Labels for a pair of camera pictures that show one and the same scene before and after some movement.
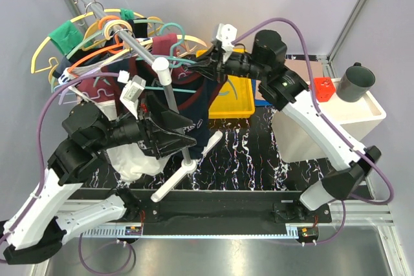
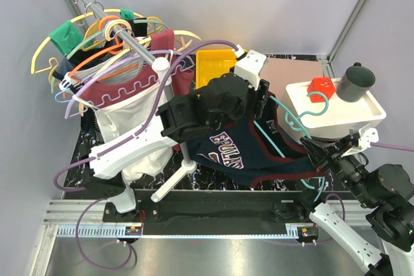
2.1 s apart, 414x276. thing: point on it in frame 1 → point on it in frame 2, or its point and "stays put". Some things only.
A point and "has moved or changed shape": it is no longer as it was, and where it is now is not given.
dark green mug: [354, 83] stays put
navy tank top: [193, 99] has moved or changed shape
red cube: [325, 88] stays put
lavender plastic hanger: [61, 94] → [74, 99]
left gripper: [167, 120] → [257, 97]
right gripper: [213, 66] → [317, 154]
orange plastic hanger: [114, 50] → [104, 54]
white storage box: [352, 117] stays put
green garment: [69, 39] stays put
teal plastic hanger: [174, 61] → [273, 143]
